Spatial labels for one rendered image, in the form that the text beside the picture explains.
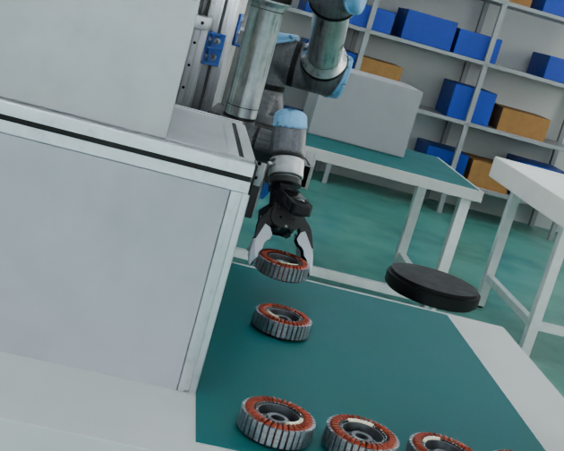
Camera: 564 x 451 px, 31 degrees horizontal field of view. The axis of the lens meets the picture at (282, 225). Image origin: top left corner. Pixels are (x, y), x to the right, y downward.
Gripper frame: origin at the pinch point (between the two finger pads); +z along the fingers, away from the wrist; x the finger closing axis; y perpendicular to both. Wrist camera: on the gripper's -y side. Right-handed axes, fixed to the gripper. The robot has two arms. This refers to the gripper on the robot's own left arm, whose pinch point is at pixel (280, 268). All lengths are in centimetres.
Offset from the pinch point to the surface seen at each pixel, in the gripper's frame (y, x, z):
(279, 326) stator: -16.6, 5.9, 14.9
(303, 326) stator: -16.5, 1.0, 14.1
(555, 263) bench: 193, -216, -73
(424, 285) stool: 102, -93, -28
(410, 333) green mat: -1.4, -30.4, 9.3
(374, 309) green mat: 9.7, -27.2, 3.0
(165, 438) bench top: -53, 36, 39
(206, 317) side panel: -45, 29, 20
